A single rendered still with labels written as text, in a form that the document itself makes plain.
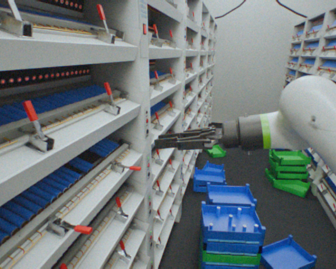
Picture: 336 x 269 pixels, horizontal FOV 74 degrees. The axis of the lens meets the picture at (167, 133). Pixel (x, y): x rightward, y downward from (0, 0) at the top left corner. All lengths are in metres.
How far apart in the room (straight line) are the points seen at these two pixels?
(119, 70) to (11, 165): 0.51
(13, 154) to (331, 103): 0.55
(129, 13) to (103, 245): 0.72
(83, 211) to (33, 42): 0.38
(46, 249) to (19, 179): 0.18
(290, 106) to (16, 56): 0.47
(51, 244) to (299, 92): 0.56
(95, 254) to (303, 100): 0.66
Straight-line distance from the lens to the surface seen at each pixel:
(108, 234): 0.81
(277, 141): 0.60
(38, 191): 0.62
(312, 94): 0.48
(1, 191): 0.41
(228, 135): 0.60
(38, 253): 0.54
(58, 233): 0.56
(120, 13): 0.82
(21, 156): 0.45
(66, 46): 0.49
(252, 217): 1.45
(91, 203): 0.63
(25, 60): 0.43
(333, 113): 0.47
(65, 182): 0.65
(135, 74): 0.80
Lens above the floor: 1.29
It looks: 20 degrees down
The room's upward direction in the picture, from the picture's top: straight up
